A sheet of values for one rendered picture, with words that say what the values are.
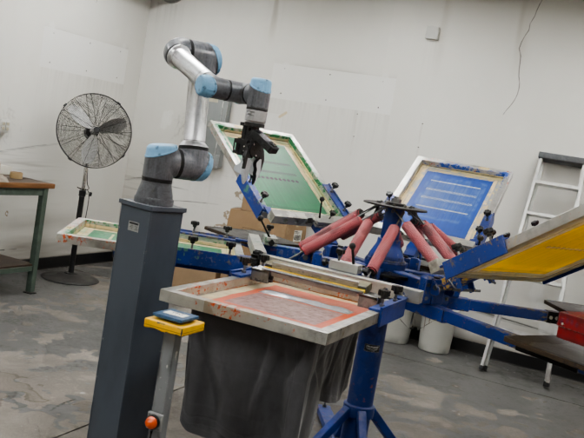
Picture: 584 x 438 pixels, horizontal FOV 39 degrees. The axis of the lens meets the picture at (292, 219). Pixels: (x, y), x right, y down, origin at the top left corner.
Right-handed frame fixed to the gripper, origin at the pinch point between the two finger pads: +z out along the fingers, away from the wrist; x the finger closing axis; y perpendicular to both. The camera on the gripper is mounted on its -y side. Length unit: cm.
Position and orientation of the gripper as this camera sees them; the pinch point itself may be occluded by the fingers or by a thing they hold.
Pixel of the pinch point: (249, 181)
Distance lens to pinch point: 285.7
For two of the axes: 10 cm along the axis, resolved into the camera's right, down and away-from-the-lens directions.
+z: -1.7, 9.8, 0.9
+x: -6.0, -0.3, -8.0
